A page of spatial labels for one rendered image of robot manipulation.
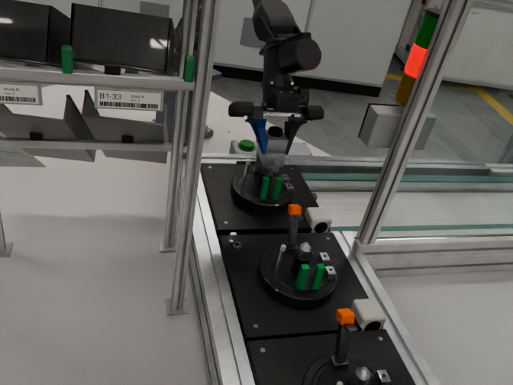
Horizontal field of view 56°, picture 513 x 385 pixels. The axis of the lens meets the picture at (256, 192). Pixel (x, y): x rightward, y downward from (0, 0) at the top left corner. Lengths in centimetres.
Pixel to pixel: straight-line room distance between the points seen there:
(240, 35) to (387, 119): 326
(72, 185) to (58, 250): 23
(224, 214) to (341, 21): 333
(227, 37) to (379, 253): 322
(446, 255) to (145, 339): 67
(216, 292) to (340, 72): 362
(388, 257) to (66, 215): 71
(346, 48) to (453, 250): 325
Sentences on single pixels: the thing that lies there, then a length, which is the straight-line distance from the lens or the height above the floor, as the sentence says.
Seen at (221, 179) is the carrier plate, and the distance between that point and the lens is 108.
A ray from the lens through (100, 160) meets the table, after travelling 132.
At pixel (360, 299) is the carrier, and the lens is 86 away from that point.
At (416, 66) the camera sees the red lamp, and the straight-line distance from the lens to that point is 88.
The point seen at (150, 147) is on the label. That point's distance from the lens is 90.
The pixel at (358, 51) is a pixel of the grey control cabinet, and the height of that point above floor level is 39.
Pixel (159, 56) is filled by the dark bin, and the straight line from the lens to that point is 70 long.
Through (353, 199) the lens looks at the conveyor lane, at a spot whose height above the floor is 92.
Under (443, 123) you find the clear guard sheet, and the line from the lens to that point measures 94.
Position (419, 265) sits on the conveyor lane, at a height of 89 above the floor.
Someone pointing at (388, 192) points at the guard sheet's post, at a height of 109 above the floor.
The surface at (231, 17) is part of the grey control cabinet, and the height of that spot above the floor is 51.
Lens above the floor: 157
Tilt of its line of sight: 34 degrees down
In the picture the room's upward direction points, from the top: 12 degrees clockwise
